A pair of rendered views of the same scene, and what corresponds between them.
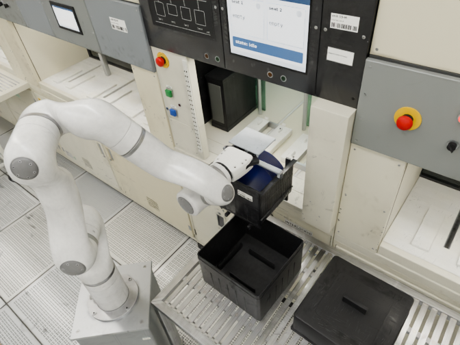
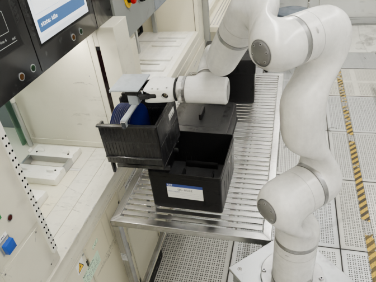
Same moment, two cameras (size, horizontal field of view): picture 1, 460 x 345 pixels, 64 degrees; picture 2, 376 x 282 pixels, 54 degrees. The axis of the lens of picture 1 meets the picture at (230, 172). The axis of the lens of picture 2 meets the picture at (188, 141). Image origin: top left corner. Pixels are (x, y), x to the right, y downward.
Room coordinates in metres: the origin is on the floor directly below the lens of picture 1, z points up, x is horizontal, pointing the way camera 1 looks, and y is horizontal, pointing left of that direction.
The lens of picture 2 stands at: (1.26, 0.99, 1.79)
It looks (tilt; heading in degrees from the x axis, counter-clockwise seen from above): 35 degrees down; 245
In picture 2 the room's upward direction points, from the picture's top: 6 degrees counter-clockwise
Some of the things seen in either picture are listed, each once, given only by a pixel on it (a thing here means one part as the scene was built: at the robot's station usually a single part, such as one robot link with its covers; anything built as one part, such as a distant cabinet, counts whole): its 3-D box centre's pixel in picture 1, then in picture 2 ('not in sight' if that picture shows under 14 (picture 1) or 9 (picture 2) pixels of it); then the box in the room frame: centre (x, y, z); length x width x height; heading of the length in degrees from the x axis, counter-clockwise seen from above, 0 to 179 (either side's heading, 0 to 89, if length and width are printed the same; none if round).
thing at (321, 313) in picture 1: (352, 311); (202, 121); (0.54, -0.35, 0.83); 0.29 x 0.29 x 0.13; 46
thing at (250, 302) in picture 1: (251, 261); (194, 169); (0.76, -0.04, 0.85); 0.28 x 0.28 x 0.17; 46
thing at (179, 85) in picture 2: (218, 175); (182, 89); (0.81, 0.04, 1.25); 0.09 x 0.03 x 0.08; 47
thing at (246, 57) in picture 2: not in sight; (230, 70); (0.19, -0.63, 0.89); 0.29 x 0.29 x 0.25; 51
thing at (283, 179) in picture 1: (252, 176); (140, 122); (0.93, -0.08, 1.11); 0.24 x 0.20 x 0.32; 47
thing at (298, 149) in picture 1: (311, 153); (46, 162); (1.26, -0.38, 0.89); 0.22 x 0.21 x 0.04; 137
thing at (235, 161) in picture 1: (231, 164); (163, 88); (0.85, -0.01, 1.25); 0.11 x 0.10 x 0.07; 137
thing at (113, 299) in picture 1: (105, 284); (294, 257); (0.72, 0.49, 0.85); 0.19 x 0.19 x 0.18
